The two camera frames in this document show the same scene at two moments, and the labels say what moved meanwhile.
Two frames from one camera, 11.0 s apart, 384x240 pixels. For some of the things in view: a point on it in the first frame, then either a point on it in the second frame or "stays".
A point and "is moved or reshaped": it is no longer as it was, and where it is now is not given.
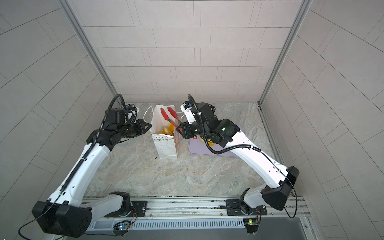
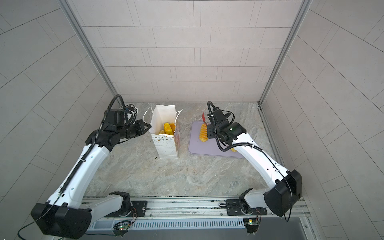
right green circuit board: [252, 224] stays
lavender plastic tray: [197, 147] stays
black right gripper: [186, 131] → [209, 128]
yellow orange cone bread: [209, 142] → [168, 129]
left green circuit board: [123, 226] stays
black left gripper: [141, 130] stays
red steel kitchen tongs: [176, 122] is moved or reshaped
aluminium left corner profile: [92, 49] stays
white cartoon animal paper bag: [164, 135] stays
